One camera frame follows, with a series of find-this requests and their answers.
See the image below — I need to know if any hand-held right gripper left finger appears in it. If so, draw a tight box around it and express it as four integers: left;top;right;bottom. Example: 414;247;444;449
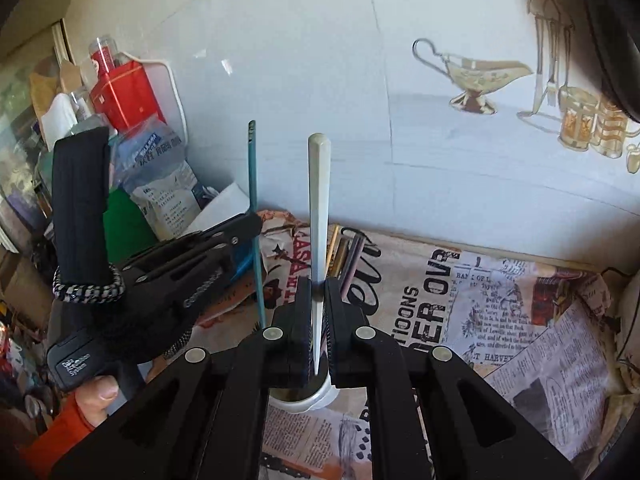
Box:
50;275;314;480

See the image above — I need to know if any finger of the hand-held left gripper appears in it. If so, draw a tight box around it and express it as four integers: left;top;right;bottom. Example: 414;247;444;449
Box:
184;212;264;252
219;244;257;287

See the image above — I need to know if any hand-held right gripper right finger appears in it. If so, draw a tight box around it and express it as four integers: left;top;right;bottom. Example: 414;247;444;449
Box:
323;277;587;480

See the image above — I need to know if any teal chopstick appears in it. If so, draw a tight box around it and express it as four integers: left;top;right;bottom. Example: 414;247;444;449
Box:
246;120;269;332

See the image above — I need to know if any pink chopstick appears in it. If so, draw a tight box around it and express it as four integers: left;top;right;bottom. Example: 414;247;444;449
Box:
341;232;367;294

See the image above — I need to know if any gold metal chopstick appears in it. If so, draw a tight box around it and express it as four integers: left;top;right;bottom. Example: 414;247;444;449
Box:
334;237;351;281
325;225;341;279

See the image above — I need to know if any white cup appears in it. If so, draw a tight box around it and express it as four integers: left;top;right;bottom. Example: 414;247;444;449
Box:
267;370;341;414

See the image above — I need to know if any person's left forearm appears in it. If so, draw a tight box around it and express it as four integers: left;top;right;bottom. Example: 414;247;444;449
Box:
19;394;101;480

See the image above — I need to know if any person's left hand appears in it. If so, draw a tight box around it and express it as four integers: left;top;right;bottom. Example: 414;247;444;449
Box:
75;375;121;432

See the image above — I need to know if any green box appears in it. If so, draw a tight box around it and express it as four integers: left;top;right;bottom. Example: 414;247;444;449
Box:
102;187;159;266

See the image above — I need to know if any blue white bag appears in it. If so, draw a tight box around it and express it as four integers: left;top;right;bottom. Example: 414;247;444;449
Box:
115;119;221;242

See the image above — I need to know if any newspaper print tablecloth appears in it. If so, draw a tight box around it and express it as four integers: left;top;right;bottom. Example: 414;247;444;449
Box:
145;210;632;480

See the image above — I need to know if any red tin box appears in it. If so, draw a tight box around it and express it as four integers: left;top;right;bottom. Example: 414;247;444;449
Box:
89;60;166;134

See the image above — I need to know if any red tube container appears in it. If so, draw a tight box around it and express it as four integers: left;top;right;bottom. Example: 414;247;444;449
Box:
88;34;121;79

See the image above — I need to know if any black frying pan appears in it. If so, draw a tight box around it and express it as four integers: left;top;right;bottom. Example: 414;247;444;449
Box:
570;0;640;124

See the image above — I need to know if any tableware wall sticker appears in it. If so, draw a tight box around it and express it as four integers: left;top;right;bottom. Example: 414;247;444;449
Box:
412;0;640;175

